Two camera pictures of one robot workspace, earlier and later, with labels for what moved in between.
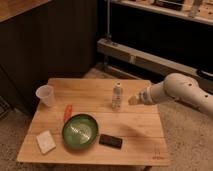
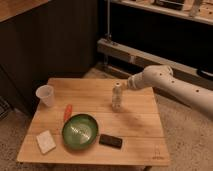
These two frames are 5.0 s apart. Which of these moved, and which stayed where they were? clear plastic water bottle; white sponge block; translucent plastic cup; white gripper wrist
Moved: white gripper wrist
Stayed: white sponge block; clear plastic water bottle; translucent plastic cup
